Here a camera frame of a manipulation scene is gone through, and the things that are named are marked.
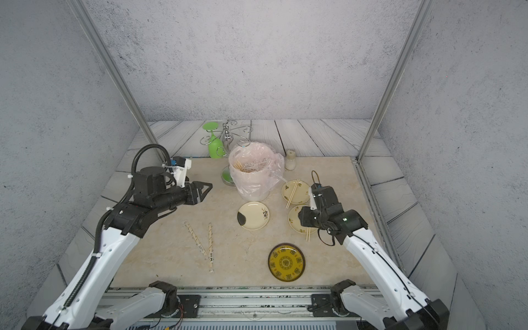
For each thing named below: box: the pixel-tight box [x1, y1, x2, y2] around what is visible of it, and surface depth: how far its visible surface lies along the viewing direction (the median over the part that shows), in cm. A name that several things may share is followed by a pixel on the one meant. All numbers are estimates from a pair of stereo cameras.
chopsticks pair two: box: [208, 222, 214, 269], surface depth 90 cm
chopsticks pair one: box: [184, 220, 207, 256], surface depth 92 cm
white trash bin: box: [228, 141, 285, 202], surface depth 91 cm
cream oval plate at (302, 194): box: [281, 180, 311, 205], surface depth 107 cm
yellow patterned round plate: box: [268, 242, 306, 283], surface depth 84 cm
